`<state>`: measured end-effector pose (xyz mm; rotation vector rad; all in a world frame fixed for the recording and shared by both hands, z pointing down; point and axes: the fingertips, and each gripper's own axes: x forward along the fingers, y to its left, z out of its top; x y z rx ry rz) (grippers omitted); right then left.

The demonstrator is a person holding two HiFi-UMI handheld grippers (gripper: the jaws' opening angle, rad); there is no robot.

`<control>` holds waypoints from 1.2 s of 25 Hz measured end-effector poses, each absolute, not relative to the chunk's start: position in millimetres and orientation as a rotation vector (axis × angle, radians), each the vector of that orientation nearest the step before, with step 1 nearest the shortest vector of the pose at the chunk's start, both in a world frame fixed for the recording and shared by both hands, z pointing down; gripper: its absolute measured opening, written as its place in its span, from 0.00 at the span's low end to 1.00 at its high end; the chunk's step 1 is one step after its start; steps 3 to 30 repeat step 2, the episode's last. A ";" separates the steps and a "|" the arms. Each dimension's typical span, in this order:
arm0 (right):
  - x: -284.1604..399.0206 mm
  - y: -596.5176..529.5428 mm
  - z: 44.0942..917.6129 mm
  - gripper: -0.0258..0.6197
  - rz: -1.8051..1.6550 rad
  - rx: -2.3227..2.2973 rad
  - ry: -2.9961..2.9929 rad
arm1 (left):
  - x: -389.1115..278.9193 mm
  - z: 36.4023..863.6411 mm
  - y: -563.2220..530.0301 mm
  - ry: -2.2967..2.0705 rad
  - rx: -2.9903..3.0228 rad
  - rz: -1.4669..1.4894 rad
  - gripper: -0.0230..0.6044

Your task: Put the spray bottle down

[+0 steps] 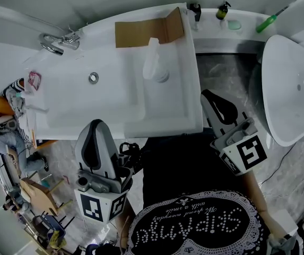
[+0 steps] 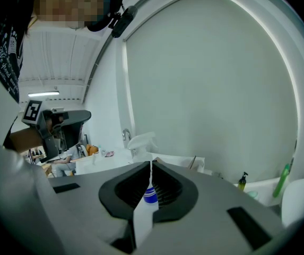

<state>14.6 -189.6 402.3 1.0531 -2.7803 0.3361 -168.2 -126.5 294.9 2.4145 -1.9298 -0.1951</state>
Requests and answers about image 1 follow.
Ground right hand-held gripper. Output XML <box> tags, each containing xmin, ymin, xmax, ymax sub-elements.
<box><xmin>200</xmin><ymin>89</ymin><xmax>269</xmax><ymax>177</ymax></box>

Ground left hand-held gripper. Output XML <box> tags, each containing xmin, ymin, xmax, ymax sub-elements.
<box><xmin>74</xmin><ymin>119</ymin><xmax>135</xmax><ymax>225</ymax></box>

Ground white spray bottle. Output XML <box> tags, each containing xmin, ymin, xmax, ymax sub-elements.
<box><xmin>142</xmin><ymin>37</ymin><xmax>171</xmax><ymax>84</ymax></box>

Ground person's left forearm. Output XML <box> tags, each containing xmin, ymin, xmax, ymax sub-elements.
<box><xmin>114</xmin><ymin>208</ymin><xmax>132</xmax><ymax>250</ymax></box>

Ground person's right forearm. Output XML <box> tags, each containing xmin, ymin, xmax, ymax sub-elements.
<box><xmin>240</xmin><ymin>168</ymin><xmax>288</xmax><ymax>239</ymax></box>

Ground green plastic bottle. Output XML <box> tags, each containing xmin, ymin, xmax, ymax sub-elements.
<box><xmin>255</xmin><ymin>5</ymin><xmax>291</xmax><ymax>34</ymax></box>

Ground olive pump bottle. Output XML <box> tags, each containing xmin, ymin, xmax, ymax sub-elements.
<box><xmin>215</xmin><ymin>1</ymin><xmax>232</xmax><ymax>20</ymax></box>

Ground black pump bottle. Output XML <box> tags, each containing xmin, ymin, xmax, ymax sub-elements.
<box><xmin>189</xmin><ymin>2</ymin><xmax>202</xmax><ymax>22</ymax></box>

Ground white sink table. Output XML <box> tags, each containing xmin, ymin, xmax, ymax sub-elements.
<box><xmin>21</xmin><ymin>2</ymin><xmax>204</xmax><ymax>141</ymax></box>

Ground person's black printed shirt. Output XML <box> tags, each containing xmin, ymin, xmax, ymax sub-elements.
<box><xmin>124</xmin><ymin>127</ymin><xmax>301</xmax><ymax>255</ymax></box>

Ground white bathtub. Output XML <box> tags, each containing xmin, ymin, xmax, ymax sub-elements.
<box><xmin>261</xmin><ymin>34</ymin><xmax>304</xmax><ymax>148</ymax></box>

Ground small wooden table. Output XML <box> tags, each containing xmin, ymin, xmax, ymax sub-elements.
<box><xmin>20</xmin><ymin>177</ymin><xmax>73</xmax><ymax>218</ymax></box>

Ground white squeegee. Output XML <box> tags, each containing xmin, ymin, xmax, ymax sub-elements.
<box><xmin>25</xmin><ymin>103</ymin><xmax>49</xmax><ymax>114</ymax></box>

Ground white ledge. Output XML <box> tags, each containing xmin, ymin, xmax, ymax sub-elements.
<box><xmin>186</xmin><ymin>7</ymin><xmax>277</xmax><ymax>55</ymax></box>

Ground blue chair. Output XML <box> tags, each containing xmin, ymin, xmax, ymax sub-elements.
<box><xmin>32</xmin><ymin>214</ymin><xmax>76</xmax><ymax>250</ymax></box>

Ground green soap dish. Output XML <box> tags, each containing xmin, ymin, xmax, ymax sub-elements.
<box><xmin>226</xmin><ymin>19</ymin><xmax>243</xmax><ymax>32</ymax></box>

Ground gray crumpled cloth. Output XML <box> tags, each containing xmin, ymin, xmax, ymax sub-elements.
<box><xmin>6</xmin><ymin>92</ymin><xmax>27</xmax><ymax>118</ymax></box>

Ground pink packet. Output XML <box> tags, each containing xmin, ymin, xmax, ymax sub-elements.
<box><xmin>27</xmin><ymin>71</ymin><xmax>42</xmax><ymax>91</ymax></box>

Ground brown cardboard piece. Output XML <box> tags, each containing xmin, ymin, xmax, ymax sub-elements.
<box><xmin>114</xmin><ymin>6</ymin><xmax>186</xmax><ymax>49</ymax></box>

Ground chrome faucet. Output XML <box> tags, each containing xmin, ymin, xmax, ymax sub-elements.
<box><xmin>39</xmin><ymin>31</ymin><xmax>81</xmax><ymax>56</ymax></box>

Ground black floor cable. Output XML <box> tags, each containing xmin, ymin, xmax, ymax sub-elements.
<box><xmin>257</xmin><ymin>141</ymin><xmax>299</xmax><ymax>186</ymax></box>

